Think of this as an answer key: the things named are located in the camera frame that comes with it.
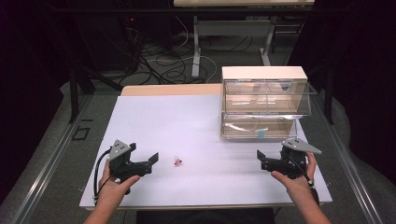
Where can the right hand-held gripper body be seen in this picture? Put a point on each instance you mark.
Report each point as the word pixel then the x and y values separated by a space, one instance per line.
pixel 292 163

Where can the person's left hand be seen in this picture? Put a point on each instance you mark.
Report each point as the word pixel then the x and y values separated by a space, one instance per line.
pixel 112 189

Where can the dark computer tower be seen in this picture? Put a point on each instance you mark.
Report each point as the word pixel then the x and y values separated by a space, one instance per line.
pixel 106 40

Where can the white desk with metal legs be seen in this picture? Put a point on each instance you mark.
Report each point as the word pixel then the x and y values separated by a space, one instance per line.
pixel 236 3

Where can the small teal item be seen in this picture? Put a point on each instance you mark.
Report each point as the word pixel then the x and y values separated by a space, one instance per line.
pixel 285 86
pixel 261 134

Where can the person's right hand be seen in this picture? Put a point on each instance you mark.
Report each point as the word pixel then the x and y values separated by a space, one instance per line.
pixel 300 185

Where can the white drawer cabinet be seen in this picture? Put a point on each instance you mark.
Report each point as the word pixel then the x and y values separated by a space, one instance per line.
pixel 264 73

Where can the small red and clear packet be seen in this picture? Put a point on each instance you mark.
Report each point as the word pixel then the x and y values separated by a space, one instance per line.
pixel 177 161

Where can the white table sheet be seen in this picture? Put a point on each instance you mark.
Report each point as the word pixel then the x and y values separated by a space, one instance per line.
pixel 193 130

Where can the aluminium floor rail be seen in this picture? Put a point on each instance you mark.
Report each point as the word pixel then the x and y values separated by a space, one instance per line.
pixel 351 161
pixel 46 168

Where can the clear plastic drawer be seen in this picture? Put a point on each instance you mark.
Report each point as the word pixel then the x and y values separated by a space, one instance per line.
pixel 249 127
pixel 267 99

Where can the black metal stand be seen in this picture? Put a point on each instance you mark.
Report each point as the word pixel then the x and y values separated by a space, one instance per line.
pixel 77 90

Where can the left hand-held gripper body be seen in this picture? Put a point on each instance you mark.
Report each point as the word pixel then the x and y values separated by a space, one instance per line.
pixel 124 168

